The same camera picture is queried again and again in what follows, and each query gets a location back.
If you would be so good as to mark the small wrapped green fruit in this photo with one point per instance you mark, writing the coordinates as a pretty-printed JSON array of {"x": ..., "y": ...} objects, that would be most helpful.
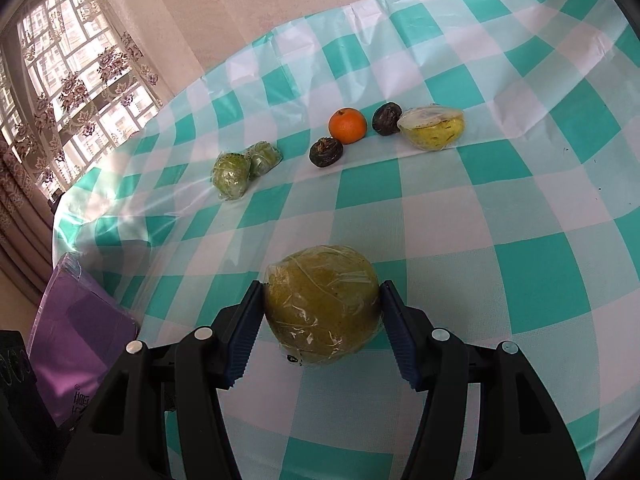
[{"x": 265, "y": 157}]

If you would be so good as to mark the large green pomelo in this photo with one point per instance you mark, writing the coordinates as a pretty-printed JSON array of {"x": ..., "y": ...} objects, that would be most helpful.
[{"x": 320, "y": 305}]

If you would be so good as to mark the wrapped yellow fruit half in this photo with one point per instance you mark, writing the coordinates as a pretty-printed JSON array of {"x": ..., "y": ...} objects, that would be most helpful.
[{"x": 432, "y": 130}]

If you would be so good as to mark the dark brown fruit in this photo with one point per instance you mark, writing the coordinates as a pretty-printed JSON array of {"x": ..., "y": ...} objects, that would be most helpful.
[
  {"x": 326, "y": 152},
  {"x": 387, "y": 119}
]

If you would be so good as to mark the orange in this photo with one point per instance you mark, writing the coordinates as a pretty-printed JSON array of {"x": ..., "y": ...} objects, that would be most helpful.
[{"x": 347, "y": 126}]

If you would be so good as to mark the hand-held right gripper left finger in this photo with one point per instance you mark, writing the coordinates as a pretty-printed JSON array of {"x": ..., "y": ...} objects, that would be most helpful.
[{"x": 245, "y": 340}]

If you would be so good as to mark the brown floral drape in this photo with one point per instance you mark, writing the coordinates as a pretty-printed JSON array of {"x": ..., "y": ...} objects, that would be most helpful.
[{"x": 20, "y": 230}]

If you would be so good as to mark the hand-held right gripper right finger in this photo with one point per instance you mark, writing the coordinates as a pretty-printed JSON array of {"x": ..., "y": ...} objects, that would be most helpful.
[{"x": 400, "y": 340}]

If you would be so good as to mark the teal white checked tablecloth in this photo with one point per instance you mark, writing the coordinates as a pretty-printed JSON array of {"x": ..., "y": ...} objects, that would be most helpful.
[{"x": 450, "y": 260}]

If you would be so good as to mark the black embossed object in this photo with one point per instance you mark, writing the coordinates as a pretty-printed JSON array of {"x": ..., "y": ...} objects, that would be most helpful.
[{"x": 22, "y": 410}]

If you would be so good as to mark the purple plastic-wrapped box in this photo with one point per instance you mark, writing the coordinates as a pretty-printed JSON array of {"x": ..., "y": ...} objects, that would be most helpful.
[{"x": 80, "y": 340}]

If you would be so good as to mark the floral lace curtain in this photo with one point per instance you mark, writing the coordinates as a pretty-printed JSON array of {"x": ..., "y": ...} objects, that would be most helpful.
[{"x": 75, "y": 90}]

